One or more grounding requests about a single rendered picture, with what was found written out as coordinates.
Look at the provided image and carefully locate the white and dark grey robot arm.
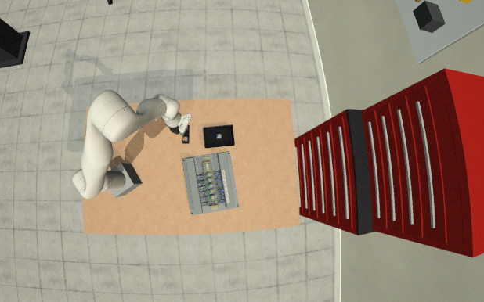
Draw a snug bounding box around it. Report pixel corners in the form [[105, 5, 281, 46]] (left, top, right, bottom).
[[72, 90, 180, 199]]

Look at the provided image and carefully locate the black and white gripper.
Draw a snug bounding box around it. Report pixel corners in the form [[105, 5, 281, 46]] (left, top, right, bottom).
[[165, 113, 192, 136]]

